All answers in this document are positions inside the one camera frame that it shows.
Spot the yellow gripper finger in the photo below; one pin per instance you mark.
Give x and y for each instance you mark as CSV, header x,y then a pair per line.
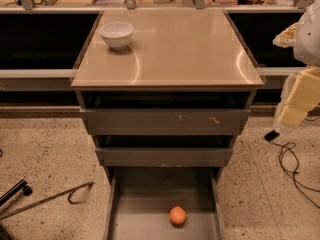
x,y
304,97
286,38

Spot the orange fruit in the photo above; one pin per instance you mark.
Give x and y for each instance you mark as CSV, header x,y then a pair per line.
x,y
177,215

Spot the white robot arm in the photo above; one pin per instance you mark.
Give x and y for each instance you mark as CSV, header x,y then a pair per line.
x,y
306,49

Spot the grey drawer cabinet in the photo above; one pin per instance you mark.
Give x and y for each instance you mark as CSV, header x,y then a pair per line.
x,y
185,50

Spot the bottom grey drawer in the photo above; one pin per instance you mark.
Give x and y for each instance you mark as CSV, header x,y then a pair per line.
x,y
142,197

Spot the grey drawer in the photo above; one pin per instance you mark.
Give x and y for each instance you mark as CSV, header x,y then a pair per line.
x,y
142,197
165,113
164,151

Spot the top grey drawer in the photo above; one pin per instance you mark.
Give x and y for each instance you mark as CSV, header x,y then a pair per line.
x,y
165,113

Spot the middle grey drawer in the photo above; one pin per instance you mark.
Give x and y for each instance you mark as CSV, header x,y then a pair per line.
x,y
164,151

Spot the black power adapter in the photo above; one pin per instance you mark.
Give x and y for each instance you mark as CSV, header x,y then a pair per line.
x,y
271,135

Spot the white ceramic bowl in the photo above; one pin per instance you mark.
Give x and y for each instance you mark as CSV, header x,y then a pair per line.
x,y
117,35

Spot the black tube on floor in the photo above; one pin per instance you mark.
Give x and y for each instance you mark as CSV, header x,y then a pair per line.
x,y
22,185

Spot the metal hooked rod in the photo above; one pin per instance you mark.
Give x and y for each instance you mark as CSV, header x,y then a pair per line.
x,y
69,193

